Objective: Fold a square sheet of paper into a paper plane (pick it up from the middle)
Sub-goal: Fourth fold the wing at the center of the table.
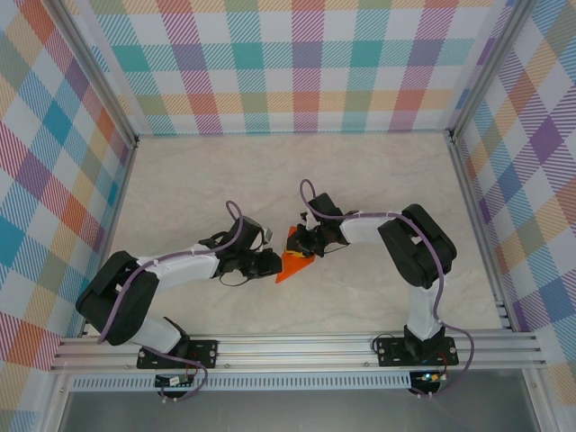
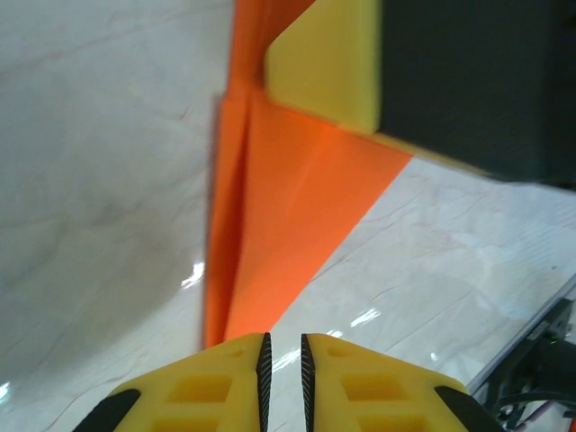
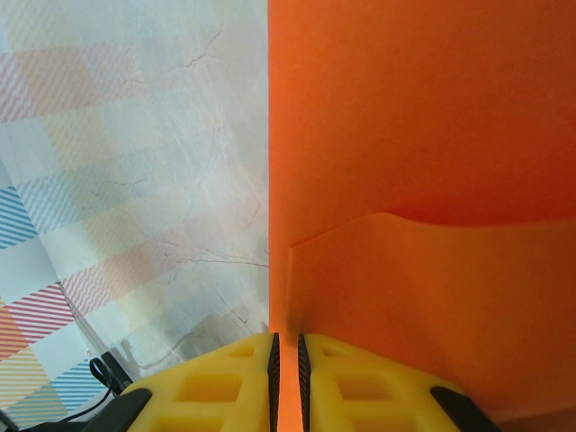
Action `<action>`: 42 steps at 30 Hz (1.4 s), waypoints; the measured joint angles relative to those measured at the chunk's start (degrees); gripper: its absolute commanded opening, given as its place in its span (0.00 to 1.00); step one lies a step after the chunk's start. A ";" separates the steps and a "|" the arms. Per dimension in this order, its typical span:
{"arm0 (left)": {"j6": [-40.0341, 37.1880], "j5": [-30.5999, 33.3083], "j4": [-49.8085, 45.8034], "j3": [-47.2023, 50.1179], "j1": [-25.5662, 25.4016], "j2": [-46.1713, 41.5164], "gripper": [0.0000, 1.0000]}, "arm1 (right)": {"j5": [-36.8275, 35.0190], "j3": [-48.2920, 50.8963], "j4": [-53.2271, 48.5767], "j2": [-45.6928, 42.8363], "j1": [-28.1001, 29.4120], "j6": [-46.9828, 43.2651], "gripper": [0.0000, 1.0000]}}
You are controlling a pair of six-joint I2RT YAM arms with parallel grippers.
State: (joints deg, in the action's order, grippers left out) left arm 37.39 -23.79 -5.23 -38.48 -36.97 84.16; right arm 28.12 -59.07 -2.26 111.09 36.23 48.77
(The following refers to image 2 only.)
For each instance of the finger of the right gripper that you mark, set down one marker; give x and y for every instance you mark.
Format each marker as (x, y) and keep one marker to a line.
(333, 67)

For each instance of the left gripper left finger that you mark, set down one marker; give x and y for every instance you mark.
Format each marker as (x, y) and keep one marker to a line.
(193, 396)

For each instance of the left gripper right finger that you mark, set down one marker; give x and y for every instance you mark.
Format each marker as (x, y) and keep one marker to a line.
(382, 396)

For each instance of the orange paper sheet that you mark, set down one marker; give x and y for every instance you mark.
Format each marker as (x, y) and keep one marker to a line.
(288, 202)

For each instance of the black controller board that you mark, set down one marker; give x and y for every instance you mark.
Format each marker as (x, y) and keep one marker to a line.
(553, 324)

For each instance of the aluminium mounting rail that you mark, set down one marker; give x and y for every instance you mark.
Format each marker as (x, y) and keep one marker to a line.
(495, 366)

